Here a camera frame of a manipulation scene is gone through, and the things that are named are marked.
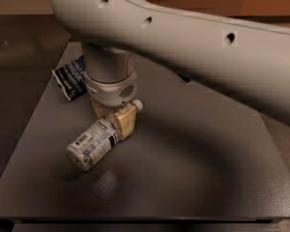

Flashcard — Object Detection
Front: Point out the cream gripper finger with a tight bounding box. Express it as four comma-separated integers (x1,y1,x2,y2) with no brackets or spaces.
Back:
90,98,112,119
111,103,137,140

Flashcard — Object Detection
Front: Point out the clear plastic bottle white cap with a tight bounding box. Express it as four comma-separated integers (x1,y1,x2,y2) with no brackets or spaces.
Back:
67,100,143,171

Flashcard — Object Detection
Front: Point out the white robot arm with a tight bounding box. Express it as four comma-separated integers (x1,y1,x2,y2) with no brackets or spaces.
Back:
52,0,290,127

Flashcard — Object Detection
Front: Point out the blue chip bag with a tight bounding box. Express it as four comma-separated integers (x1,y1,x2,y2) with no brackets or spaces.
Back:
52,56,87,102

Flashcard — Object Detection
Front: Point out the black snack bar wrapper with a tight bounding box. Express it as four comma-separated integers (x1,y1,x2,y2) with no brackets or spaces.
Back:
178,74,191,83

